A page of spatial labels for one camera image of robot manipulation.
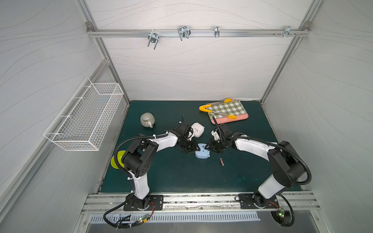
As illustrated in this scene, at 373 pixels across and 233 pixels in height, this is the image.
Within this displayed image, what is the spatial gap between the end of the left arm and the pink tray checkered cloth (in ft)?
1.07

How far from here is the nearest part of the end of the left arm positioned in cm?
78

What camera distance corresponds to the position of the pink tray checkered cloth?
1.10 metres
